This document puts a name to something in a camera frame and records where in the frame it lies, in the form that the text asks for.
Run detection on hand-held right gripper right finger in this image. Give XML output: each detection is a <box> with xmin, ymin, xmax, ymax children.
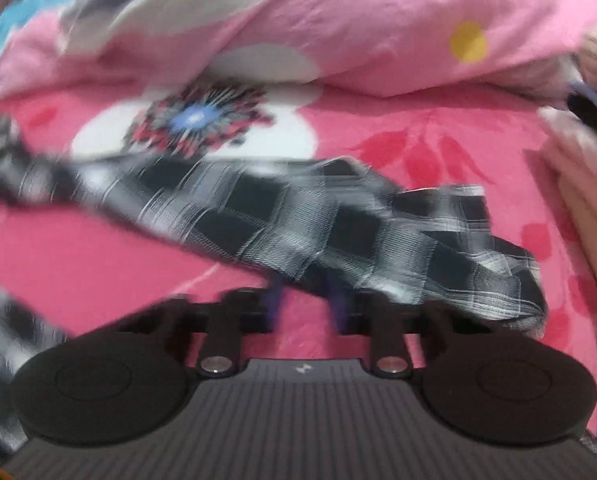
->
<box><xmin>329</xmin><ymin>282</ymin><xmax>490</xmax><ymax>378</ymax></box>

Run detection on pale pink folded clothes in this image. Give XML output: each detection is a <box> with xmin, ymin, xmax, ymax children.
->
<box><xmin>541</xmin><ymin>107</ymin><xmax>597</xmax><ymax>311</ymax></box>

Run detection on dark folded garment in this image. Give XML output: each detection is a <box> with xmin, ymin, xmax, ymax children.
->
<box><xmin>569</xmin><ymin>82</ymin><xmax>597</xmax><ymax>126</ymax></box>

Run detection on black white plaid pants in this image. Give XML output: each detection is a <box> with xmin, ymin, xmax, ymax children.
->
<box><xmin>0</xmin><ymin>110</ymin><xmax>549</xmax><ymax>461</ymax></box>

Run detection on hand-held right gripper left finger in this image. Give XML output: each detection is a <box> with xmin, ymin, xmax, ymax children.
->
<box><xmin>118</xmin><ymin>285</ymin><xmax>284</xmax><ymax>377</ymax></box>

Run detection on pink floral blanket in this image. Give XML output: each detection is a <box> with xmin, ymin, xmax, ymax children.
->
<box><xmin>0</xmin><ymin>80</ymin><xmax>597</xmax><ymax>441</ymax></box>

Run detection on pink and blue duvet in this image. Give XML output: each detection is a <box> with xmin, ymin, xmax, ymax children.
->
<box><xmin>0</xmin><ymin>0</ymin><xmax>597</xmax><ymax>102</ymax></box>

